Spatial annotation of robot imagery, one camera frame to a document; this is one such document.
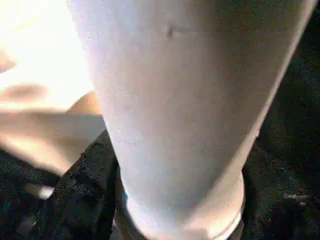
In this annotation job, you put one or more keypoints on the black mat cloth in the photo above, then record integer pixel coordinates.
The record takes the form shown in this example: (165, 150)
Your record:
(295, 112)

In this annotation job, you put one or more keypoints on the white plastic table top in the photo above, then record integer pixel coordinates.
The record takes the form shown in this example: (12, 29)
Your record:
(37, 62)

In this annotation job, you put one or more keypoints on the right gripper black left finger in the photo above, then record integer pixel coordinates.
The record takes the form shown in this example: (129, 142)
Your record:
(85, 195)

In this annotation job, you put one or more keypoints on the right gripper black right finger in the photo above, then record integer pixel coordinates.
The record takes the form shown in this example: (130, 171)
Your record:
(277, 195)

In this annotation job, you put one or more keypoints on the white plastic table leg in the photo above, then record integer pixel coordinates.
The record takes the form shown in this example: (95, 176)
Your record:
(187, 100)

